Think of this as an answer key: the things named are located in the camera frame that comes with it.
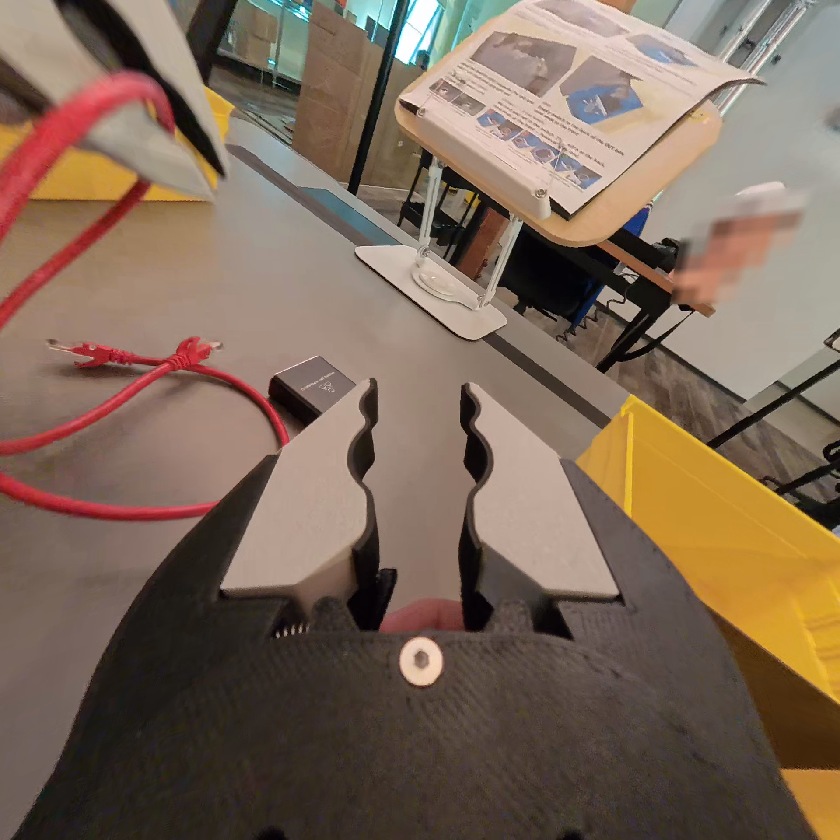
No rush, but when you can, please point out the red ethernet cable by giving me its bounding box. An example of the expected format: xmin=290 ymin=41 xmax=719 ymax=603
xmin=0 ymin=71 xmax=290 ymax=522

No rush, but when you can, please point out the black ethernet port adapter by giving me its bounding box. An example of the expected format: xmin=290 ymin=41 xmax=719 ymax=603
xmin=268 ymin=355 xmax=359 ymax=425

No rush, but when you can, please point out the person's right hand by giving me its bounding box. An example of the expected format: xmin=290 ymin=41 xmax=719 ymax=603
xmin=381 ymin=598 xmax=464 ymax=636

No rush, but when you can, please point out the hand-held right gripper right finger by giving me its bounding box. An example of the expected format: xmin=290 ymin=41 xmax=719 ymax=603
xmin=457 ymin=382 xmax=622 ymax=632

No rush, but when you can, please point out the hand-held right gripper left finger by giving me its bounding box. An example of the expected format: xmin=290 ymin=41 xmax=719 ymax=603
xmin=220 ymin=377 xmax=382 ymax=601

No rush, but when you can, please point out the wooden table black frame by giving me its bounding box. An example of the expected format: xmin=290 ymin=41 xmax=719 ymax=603
xmin=594 ymin=226 xmax=716 ymax=376

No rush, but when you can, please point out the black office chair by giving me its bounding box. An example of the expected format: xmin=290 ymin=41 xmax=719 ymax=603
xmin=495 ymin=223 xmax=608 ymax=329

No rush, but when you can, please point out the yellow plastic bin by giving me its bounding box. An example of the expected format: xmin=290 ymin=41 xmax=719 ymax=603
xmin=576 ymin=394 xmax=840 ymax=840
xmin=0 ymin=85 xmax=232 ymax=204

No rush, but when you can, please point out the black coiled cable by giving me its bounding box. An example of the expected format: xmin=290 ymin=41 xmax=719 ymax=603
xmin=558 ymin=295 xmax=608 ymax=343

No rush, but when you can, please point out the black frame post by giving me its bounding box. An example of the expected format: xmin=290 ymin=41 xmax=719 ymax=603
xmin=346 ymin=0 xmax=412 ymax=196

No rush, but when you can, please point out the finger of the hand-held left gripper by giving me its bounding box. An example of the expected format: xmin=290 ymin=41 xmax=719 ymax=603
xmin=0 ymin=0 xmax=122 ymax=126
xmin=56 ymin=0 xmax=231 ymax=203

